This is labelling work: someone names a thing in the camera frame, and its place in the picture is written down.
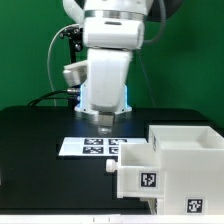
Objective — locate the white drawer tray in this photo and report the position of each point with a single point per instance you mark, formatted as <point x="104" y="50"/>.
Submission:
<point x="139" y="174"/>
<point x="152" y="203"/>

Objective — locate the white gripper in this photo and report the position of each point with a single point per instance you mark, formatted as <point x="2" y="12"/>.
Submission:
<point x="107" y="72"/>

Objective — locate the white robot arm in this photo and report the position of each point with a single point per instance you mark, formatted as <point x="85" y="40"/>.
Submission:
<point x="111" y="30"/>

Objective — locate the white fiducial marker sheet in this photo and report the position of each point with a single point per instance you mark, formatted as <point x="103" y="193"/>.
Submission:
<point x="88" y="146"/>

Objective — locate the white drawer cabinet box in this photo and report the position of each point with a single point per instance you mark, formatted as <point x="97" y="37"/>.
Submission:
<point x="192" y="158"/>

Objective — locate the white drawer tray front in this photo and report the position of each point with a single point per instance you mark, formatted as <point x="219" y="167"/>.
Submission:
<point x="152" y="203"/>

